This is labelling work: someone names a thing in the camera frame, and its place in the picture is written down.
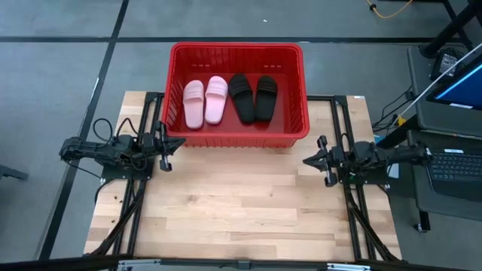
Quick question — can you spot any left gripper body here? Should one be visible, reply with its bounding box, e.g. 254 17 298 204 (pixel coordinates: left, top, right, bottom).
141 120 176 172

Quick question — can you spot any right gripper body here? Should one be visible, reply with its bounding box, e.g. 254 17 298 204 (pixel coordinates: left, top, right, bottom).
316 135 352 188

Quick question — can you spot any pink slide sandal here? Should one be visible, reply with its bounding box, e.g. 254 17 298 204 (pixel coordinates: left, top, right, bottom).
182 79 206 131
204 75 229 126

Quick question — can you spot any black slide sandal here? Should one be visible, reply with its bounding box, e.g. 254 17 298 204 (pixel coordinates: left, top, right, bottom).
254 75 279 122
228 72 256 125

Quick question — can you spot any red plastic bin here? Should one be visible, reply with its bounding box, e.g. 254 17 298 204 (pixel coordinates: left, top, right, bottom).
162 41 311 149

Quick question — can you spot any monitor with blue screen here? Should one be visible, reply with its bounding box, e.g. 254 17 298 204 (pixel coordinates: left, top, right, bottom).
426 56 482 111

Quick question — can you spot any black power adapter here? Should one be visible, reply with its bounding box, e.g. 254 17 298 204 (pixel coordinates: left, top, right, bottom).
429 47 459 82

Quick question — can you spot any black stand foot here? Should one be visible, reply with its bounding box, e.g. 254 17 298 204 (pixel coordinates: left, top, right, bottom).
0 164 30 181

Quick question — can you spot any black stand pole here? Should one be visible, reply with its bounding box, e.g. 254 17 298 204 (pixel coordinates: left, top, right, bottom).
419 0 482 59

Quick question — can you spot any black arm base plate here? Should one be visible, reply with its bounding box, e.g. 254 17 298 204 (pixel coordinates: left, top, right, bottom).
340 173 392 186
100 164 154 181

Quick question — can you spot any black floor cable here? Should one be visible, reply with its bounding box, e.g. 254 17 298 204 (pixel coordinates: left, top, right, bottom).
371 85 415 133

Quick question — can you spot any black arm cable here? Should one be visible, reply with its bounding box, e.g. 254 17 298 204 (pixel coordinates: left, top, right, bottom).
92 117 131 146

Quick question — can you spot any silver frame bracket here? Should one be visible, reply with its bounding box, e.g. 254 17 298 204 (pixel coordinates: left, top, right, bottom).
326 262 372 271
117 258 162 271

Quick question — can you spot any black aluminium frame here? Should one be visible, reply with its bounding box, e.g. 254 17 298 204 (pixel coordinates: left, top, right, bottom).
0 91 482 271

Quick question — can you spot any white cable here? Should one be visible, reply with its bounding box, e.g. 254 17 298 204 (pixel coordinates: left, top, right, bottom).
391 41 482 125

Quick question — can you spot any yellow cable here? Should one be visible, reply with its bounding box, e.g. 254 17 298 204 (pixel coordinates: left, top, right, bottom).
366 0 414 20

